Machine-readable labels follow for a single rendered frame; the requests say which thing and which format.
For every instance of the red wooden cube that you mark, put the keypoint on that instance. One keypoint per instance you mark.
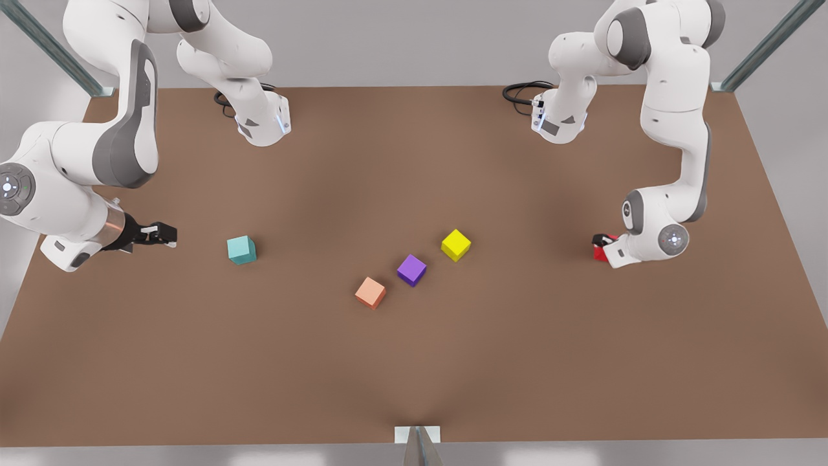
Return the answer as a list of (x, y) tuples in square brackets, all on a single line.
[(601, 253)]

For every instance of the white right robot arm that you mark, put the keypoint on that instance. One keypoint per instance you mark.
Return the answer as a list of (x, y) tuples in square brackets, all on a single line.
[(129, 139)]

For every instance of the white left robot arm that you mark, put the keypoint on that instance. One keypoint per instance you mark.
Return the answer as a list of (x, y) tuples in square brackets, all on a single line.
[(673, 110)]

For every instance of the teal blue wooden cube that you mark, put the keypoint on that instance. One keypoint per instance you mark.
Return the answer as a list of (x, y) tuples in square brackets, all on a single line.
[(240, 251)]

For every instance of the yellow wooden cube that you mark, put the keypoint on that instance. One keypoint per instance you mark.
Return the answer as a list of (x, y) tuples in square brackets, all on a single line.
[(455, 246)]

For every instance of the purple wooden cube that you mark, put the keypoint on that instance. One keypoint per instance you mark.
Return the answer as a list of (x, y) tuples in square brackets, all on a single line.
[(411, 270)]

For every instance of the orange wooden cube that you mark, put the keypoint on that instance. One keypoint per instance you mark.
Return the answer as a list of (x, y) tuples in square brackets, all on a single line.
[(370, 293)]

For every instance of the silver frame post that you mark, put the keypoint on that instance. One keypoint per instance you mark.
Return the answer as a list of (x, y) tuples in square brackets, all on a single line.
[(763, 48), (418, 446), (58, 52)]

